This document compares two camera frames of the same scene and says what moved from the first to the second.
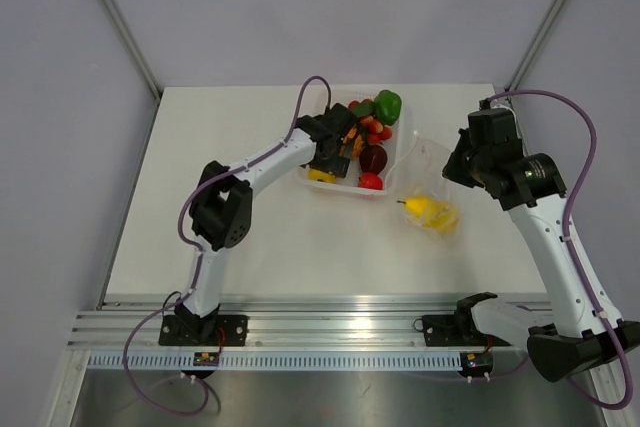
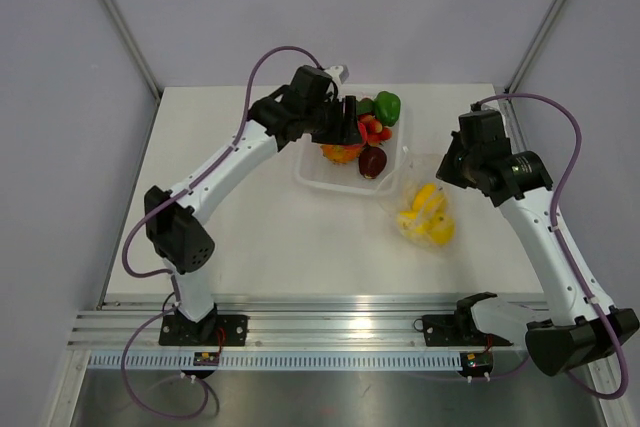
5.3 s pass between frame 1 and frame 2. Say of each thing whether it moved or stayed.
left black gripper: moved
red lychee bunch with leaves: stayed
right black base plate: stayed
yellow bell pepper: moved
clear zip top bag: moved
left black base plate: stayed
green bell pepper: stayed
